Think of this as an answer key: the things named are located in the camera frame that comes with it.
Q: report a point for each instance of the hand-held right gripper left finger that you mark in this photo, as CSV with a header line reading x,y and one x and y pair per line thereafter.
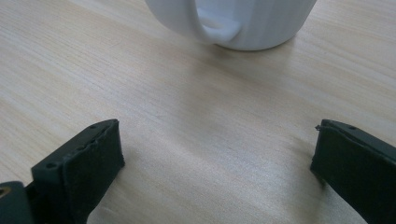
x,y
84,168

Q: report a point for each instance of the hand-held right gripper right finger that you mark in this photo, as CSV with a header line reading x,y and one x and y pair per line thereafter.
x,y
358,168

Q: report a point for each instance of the white cup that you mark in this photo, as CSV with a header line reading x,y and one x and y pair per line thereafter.
x,y
267,21

